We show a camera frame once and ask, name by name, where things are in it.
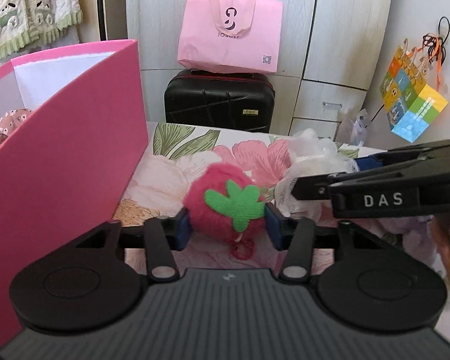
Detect colourful gift bag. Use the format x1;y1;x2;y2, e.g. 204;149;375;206
379;33;448;143

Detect pink tote bag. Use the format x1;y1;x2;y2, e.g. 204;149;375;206
177;0;283;74

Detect pink storage box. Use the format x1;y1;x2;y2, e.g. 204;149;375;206
0;39;149;347

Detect floral brown scrunchie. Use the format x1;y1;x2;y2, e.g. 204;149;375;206
0;108;32;145

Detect white mesh bath pouf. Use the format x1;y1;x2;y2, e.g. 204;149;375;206
274;128;359;223

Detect white wooden wardrobe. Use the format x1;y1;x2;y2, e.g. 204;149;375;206
126;0;391;137

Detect floral table cloth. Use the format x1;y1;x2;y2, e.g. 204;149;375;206
114;124;357;271

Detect red strawberry plush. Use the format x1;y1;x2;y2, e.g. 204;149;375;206
183;163;266;260

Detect purple Kuromi plush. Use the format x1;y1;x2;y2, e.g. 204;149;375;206
374;215;446;279

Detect black suitcase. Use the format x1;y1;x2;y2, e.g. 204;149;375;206
164;69;275;133

